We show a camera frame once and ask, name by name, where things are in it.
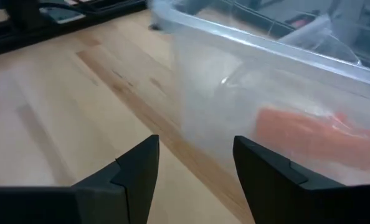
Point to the orange elastic bandage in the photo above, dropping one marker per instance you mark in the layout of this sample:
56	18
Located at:
312	137

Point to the clear plastic container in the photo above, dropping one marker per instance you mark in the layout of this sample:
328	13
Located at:
210	93

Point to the black aluminium rig frame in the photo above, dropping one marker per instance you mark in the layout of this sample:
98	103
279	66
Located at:
48	31

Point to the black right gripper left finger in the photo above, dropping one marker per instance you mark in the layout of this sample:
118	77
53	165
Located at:
110	199

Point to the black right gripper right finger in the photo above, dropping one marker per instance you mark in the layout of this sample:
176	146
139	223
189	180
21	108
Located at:
297	202

